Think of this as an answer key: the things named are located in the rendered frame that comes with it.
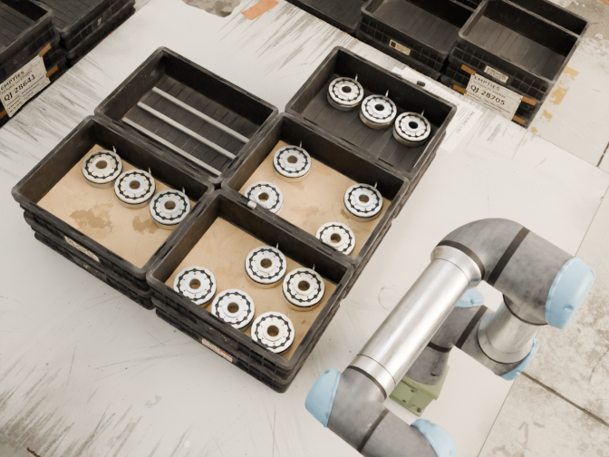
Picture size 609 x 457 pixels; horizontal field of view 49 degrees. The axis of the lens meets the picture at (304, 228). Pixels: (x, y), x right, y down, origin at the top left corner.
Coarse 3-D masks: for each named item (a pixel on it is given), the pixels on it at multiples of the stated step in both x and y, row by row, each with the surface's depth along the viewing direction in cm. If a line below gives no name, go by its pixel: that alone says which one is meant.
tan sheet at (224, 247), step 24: (216, 240) 171; (240, 240) 172; (192, 264) 167; (216, 264) 168; (240, 264) 169; (288, 264) 170; (192, 288) 164; (240, 288) 165; (264, 288) 166; (264, 312) 163; (312, 312) 164
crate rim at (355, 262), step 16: (272, 128) 178; (304, 128) 180; (256, 144) 175; (336, 144) 178; (240, 160) 172; (368, 160) 176; (400, 176) 174; (400, 192) 172; (256, 208) 165; (288, 224) 164; (384, 224) 168; (320, 240) 163; (368, 240) 164
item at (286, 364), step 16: (224, 192) 167; (192, 224) 162; (272, 224) 164; (176, 240) 159; (304, 240) 162; (160, 256) 157; (336, 256) 161; (352, 272) 159; (160, 288) 153; (336, 288) 157; (192, 304) 151; (208, 320) 151; (320, 320) 152; (240, 336) 150; (304, 336) 150; (256, 352) 150; (272, 352) 148; (288, 368) 148
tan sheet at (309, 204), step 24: (264, 168) 184; (312, 168) 185; (240, 192) 179; (288, 192) 180; (312, 192) 181; (336, 192) 182; (288, 216) 177; (312, 216) 178; (336, 216) 178; (360, 240) 175
